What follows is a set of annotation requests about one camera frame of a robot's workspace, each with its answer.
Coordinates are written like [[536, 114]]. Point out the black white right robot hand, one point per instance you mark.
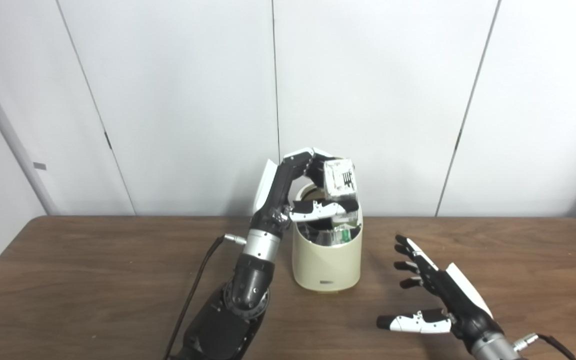
[[460, 305]]

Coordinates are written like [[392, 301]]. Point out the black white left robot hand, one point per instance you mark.
[[275, 197]]

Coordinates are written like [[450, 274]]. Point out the cream round bin lid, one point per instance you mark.
[[312, 193]]

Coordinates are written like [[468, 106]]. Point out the white green milk carton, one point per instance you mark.
[[340, 180]]

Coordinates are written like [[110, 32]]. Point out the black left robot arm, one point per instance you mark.
[[248, 290]]

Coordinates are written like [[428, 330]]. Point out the cream lidded trash can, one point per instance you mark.
[[325, 265]]

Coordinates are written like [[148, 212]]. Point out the black wall panel hinge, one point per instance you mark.
[[108, 140], [458, 139]]

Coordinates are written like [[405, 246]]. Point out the small gray wall tag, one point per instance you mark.
[[40, 166]]

